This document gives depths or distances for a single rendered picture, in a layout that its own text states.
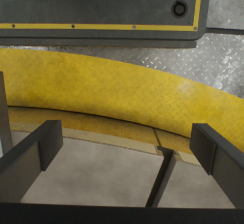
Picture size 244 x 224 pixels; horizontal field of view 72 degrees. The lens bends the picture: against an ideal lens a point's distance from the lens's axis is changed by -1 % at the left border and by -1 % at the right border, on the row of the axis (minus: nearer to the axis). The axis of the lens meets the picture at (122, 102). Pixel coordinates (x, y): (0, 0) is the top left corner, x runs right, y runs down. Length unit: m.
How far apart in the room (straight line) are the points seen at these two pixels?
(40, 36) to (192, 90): 0.67
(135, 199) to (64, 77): 0.60
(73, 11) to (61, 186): 0.56
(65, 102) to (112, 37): 0.49
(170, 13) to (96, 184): 0.57
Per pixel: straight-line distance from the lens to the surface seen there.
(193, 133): 0.17
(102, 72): 0.81
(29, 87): 0.93
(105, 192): 0.68
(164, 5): 0.51
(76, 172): 0.64
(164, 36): 0.49
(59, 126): 0.16
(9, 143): 0.66
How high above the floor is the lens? 0.80
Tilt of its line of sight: 75 degrees down
